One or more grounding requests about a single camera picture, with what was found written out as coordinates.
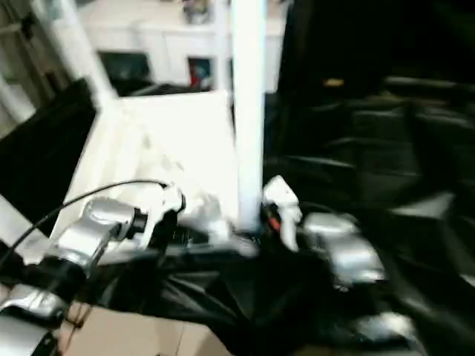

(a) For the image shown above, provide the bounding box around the black plastic mat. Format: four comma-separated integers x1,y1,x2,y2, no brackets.
0,77,475,356

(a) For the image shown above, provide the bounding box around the white plastic table top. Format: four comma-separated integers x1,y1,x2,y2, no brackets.
22,88,261,266

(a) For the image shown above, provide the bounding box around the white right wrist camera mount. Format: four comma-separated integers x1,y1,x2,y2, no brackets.
261,174,304,251

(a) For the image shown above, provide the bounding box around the grey metal tripod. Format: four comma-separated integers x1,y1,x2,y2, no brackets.
0,0,75,123

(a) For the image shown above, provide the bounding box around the black bundle in clear bag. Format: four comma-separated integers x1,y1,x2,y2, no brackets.
183,0,209,25

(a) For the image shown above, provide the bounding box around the white glass-door cabinet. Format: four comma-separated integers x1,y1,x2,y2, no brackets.
77,0,286,93

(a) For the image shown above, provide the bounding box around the dark horizontal bar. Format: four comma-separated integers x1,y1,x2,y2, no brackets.
385,76,475,90

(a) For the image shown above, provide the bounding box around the black fabric backdrop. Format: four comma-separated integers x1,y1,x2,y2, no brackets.
281,0,475,101

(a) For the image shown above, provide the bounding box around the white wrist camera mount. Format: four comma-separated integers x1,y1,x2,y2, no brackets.
142,181,186,249
261,174,304,251

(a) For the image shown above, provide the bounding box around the white plastic table leg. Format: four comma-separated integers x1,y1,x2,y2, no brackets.
232,0,268,233
47,0,119,108
213,0,235,93
0,192,53,260

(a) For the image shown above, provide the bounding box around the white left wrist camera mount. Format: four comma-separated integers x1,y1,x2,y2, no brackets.
142,181,186,249

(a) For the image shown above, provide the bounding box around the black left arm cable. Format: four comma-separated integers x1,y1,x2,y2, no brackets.
0,179,171,268

